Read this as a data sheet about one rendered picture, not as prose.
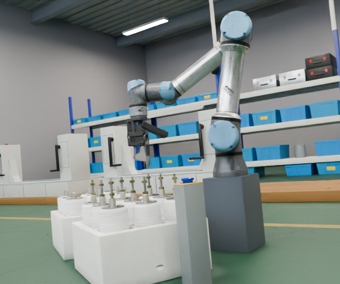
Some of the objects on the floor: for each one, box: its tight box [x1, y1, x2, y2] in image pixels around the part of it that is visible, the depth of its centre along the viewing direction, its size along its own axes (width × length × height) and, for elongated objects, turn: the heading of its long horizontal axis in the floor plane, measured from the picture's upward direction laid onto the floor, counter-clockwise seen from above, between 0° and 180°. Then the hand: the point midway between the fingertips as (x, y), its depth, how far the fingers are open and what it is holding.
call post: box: [173, 183, 212, 284], centre depth 118 cm, size 7×7×31 cm
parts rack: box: [68, 29, 340, 177], centre depth 688 cm, size 64×551×194 cm
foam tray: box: [51, 210, 83, 261], centre depth 189 cm, size 39×39×18 cm
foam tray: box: [71, 217, 212, 284], centre depth 141 cm, size 39×39×18 cm
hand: (147, 165), depth 158 cm, fingers open, 3 cm apart
